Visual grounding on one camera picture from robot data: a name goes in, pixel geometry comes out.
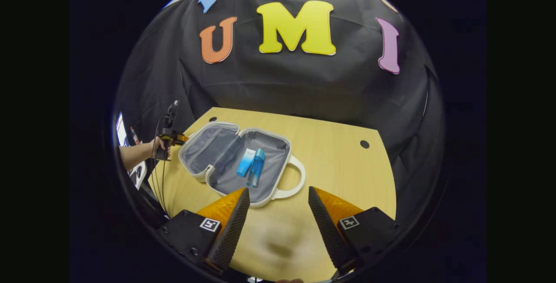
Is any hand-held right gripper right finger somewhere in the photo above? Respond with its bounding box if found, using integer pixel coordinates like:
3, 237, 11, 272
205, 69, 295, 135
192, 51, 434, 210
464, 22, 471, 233
308, 186, 402, 277

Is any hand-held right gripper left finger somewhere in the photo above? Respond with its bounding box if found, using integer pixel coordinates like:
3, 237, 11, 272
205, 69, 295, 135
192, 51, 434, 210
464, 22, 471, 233
156, 187, 251, 275

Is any shiny blue bottle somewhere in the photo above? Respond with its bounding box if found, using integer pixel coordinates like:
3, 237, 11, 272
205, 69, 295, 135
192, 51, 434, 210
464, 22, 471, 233
246, 148, 266, 188

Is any light blue white tube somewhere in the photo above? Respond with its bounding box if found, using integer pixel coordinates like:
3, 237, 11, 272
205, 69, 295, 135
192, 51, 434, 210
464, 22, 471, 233
236, 148, 256, 178

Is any white suitcase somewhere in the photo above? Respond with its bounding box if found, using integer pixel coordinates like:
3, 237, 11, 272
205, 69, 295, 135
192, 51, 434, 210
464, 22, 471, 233
178, 121, 306, 208

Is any background equipment clutter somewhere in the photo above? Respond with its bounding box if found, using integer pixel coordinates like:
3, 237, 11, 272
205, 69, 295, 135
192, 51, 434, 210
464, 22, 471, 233
115, 113, 148, 190

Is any black backdrop cloth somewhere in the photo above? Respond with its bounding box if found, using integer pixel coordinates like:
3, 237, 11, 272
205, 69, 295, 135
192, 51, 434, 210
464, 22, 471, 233
114, 0, 446, 231

